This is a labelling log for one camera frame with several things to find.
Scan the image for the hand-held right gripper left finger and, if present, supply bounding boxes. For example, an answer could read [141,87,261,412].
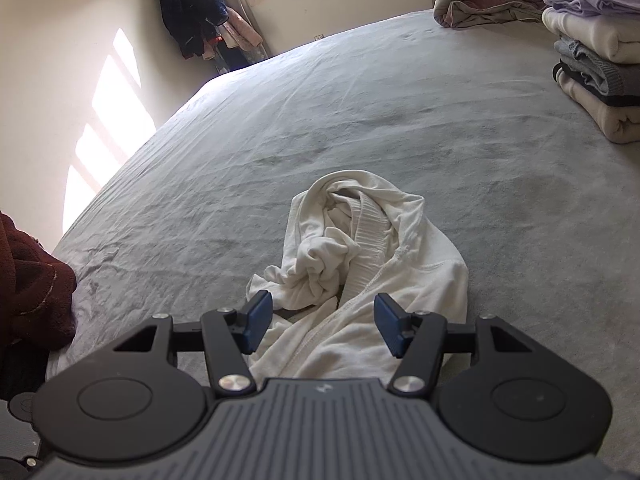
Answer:
[112,291,273,397]

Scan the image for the folded purple garment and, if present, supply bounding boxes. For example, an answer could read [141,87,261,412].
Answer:
[543,0,640,17]

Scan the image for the hanging dark blue jacket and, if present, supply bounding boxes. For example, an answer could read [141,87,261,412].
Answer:
[154,0,231,60]

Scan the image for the person's dark red fleece jacket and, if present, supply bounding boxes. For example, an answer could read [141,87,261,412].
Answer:
[0,210,78,353]

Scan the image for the folded grey sweater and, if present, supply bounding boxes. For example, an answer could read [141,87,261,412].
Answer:
[552,34,640,96]

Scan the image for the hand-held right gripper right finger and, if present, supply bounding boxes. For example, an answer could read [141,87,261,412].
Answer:
[374,292,538,397]

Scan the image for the white pants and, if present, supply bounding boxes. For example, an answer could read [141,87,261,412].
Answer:
[245,170,470,381]

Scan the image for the folded black garment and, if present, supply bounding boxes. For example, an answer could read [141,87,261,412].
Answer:
[552,60,640,108]

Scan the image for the folded white garment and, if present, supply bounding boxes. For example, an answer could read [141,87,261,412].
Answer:
[541,6,640,64]

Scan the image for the hanging pink garments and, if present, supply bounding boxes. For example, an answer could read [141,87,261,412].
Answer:
[220,7,263,52]

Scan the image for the folded beige garment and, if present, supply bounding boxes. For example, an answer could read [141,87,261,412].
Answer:
[555,70,640,146]

